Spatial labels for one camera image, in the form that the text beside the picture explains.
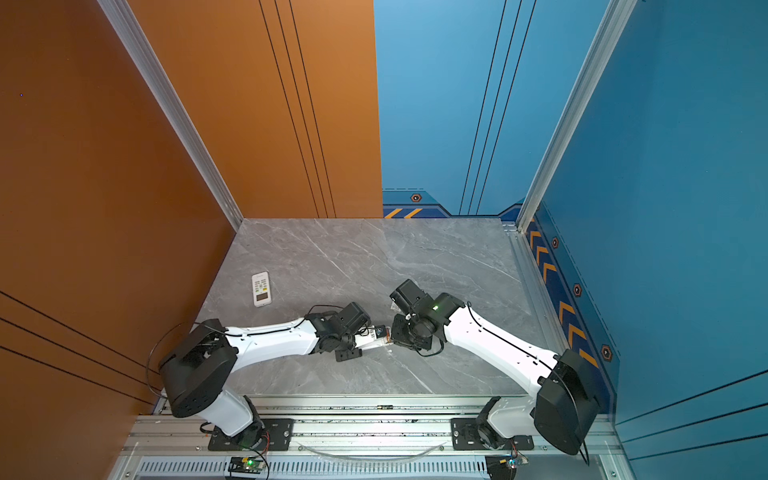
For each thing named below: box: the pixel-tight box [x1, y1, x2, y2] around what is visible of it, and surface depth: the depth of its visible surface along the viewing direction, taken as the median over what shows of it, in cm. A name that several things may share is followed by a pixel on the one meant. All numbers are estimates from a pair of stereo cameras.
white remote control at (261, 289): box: [252, 271, 272, 308], surface depth 101 cm
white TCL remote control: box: [354, 326, 393, 350], surface depth 79 cm
